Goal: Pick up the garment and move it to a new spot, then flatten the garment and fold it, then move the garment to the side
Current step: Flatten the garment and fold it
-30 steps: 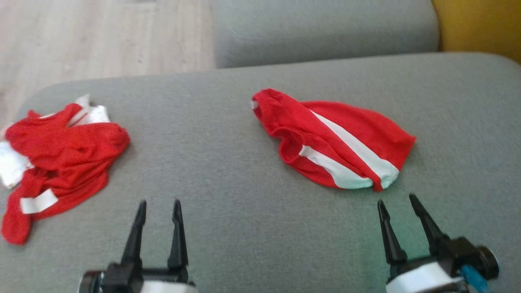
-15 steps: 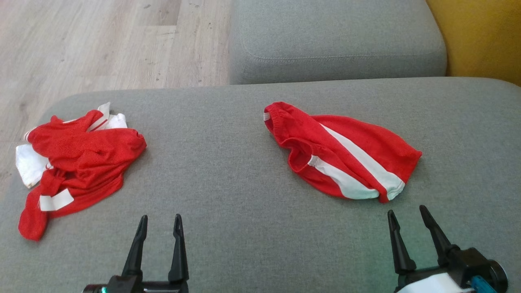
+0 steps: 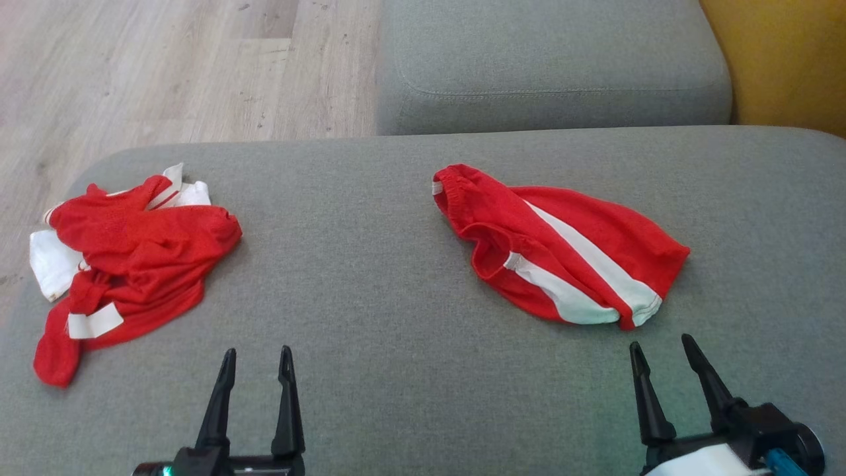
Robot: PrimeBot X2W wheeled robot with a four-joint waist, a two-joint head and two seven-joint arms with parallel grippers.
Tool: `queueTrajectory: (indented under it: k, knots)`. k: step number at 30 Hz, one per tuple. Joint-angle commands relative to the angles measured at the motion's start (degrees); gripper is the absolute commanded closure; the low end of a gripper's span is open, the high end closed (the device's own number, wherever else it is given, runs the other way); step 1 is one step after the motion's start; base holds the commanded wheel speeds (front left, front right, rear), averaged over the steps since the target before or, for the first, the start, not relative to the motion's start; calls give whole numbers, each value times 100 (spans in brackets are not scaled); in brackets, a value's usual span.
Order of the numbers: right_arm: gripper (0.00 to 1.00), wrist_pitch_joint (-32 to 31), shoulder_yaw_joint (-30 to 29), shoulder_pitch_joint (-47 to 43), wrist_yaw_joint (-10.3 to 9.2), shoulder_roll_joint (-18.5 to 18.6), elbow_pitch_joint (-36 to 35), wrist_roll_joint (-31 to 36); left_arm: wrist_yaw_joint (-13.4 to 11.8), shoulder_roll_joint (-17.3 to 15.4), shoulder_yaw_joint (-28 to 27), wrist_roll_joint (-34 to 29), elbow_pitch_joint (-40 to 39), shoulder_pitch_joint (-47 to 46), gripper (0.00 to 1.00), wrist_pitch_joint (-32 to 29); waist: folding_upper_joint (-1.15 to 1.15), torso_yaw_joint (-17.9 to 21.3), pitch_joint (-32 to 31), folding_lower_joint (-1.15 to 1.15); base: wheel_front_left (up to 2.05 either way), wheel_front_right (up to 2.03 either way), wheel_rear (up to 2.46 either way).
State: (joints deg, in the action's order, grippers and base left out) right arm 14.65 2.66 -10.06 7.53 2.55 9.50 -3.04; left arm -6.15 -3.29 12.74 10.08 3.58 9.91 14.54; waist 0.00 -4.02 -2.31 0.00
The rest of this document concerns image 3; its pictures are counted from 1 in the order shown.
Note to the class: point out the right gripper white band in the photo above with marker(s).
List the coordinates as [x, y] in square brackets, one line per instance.
[700, 461]

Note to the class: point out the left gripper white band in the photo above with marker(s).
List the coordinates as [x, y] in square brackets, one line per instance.
[268, 467]

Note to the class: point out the red and white sports jersey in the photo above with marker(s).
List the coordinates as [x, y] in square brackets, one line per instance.
[145, 258]

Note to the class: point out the red shorts with white stripes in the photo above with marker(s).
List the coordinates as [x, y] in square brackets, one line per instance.
[562, 231]

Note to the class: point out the grey fabric sofa seat cushion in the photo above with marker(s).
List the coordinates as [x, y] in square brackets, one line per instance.
[396, 264]

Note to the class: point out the mustard yellow cushion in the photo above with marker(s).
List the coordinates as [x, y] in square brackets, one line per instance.
[786, 59]

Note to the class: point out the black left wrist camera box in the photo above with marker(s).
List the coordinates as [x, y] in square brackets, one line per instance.
[195, 464]

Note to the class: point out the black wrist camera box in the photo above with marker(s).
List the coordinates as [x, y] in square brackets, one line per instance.
[195, 464]
[770, 426]

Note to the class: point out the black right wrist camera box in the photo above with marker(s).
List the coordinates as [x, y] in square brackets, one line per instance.
[770, 426]

